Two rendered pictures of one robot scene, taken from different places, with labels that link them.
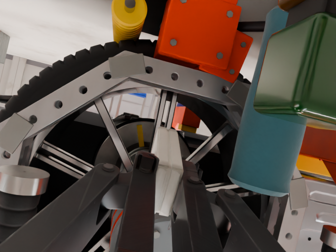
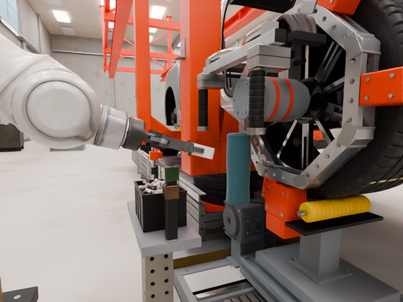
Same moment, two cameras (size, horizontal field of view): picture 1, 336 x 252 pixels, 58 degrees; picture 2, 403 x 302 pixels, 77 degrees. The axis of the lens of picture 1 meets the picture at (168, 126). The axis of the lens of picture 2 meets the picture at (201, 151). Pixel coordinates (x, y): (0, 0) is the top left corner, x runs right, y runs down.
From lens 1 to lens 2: 0.59 m
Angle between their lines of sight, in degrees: 59
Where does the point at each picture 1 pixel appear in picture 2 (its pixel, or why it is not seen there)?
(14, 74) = not seen: outside the picture
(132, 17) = (303, 207)
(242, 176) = (238, 138)
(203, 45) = (273, 192)
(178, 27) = (282, 201)
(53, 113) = (328, 150)
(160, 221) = (245, 117)
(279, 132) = (229, 157)
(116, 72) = (303, 177)
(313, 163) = not seen: hidden behind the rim
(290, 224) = not seen: hidden behind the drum
